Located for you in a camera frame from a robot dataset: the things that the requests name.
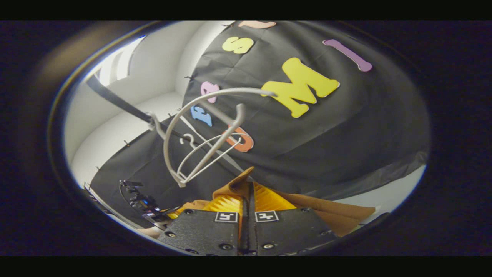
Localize white plastic hanger with tape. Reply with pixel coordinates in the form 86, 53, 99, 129
147, 87, 278, 189

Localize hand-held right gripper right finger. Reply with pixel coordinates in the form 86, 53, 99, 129
248, 182, 339, 256

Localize brown jacket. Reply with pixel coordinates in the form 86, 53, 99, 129
169, 166, 376, 238

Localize ceiling light panel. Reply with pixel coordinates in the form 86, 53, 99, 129
98, 37, 146, 87

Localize black clothes rail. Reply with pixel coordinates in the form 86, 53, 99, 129
85, 74, 248, 175

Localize black backdrop cloth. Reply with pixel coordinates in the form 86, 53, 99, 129
89, 21, 430, 227

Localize silver tape wad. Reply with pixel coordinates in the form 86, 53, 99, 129
147, 112, 166, 134

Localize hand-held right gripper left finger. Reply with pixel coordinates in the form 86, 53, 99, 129
156, 184, 249, 256

